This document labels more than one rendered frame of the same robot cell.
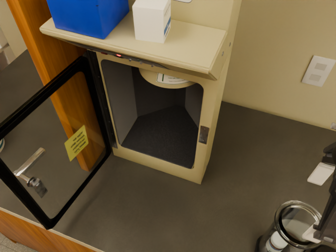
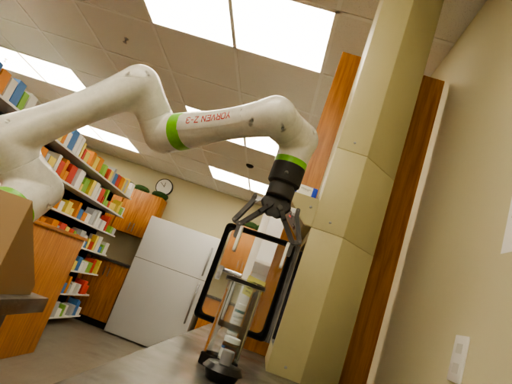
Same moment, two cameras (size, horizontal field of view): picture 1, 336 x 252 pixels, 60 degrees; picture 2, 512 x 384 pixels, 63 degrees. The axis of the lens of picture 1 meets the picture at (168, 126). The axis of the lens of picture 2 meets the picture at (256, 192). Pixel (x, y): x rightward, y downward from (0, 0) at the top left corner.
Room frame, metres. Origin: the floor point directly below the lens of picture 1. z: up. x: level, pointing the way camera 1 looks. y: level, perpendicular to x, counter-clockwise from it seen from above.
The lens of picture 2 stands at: (-0.11, -1.36, 1.13)
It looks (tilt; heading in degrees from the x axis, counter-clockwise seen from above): 14 degrees up; 75
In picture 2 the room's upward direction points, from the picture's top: 20 degrees clockwise
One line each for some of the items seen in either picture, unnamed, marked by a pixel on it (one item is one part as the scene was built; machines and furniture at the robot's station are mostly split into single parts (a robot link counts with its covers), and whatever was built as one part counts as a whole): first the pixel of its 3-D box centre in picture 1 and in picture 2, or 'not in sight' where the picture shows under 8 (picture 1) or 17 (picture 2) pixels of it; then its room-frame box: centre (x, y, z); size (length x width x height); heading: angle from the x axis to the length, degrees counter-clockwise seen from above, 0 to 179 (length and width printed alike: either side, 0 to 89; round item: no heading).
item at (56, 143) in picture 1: (64, 150); (245, 279); (0.42, 0.26, 1.19); 0.30 x 0.01 x 0.40; 152
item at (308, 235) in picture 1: (317, 232); (238, 238); (0.19, -0.27, 1.26); 0.03 x 0.01 x 0.07; 69
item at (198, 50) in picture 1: (134, 52); (296, 217); (0.46, 0.06, 1.46); 0.32 x 0.12 x 0.10; 69
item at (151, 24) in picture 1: (152, 17); (302, 194); (0.45, 0.03, 1.54); 0.05 x 0.05 x 0.06; 77
